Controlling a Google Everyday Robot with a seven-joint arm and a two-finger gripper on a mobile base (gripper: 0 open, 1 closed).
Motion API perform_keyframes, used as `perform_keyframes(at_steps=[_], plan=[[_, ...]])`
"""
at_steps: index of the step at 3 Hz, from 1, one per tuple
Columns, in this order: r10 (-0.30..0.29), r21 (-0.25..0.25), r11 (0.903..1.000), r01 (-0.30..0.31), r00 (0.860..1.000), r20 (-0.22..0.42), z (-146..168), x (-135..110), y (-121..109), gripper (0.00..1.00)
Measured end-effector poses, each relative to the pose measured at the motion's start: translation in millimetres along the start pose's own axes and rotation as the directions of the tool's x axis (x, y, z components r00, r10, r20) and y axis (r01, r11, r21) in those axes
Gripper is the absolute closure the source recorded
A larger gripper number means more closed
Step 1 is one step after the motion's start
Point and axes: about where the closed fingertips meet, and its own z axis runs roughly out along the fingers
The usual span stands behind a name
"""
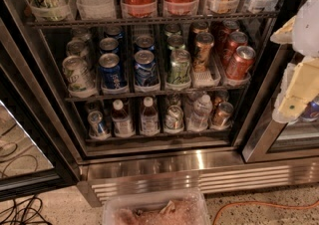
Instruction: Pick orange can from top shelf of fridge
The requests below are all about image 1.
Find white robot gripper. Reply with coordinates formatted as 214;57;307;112
270;0;319;123

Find blue can behind right door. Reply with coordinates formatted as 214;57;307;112
300;99;319;122

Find red can front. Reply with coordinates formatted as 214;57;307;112
225;46;256;80

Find red can middle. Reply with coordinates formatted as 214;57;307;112
221;31;248;68

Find copper can bottom shelf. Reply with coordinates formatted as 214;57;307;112
211;102;233;128

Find gold brown can front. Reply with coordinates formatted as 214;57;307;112
192;32;214;72

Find clear water bottle bottom shelf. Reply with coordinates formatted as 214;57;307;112
187;95;212;131

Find silver can bottom shelf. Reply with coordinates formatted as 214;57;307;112
164;106;184;132

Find stainless steel fridge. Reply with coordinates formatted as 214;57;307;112
0;0;318;206

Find blue Pepsi can front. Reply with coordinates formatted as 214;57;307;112
99;53;128;94

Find blue can bottom shelf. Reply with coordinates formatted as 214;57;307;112
88;111;110;139

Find white green can front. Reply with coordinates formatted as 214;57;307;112
63;56;98;99

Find open glass fridge door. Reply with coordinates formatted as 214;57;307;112
0;69;79;201

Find brown juice bottle right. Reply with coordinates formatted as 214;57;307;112
141;97;160;135

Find brown juice bottle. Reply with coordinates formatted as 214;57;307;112
141;97;160;135
111;100;135;137

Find brown juice bottle left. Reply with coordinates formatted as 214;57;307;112
111;100;135;137

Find clear plastic bin on floor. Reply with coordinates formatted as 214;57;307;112
103;188;210;225

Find orange cable on floor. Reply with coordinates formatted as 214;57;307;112
212;199;319;225

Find black cables on floor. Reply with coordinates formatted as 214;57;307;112
0;195;53;225

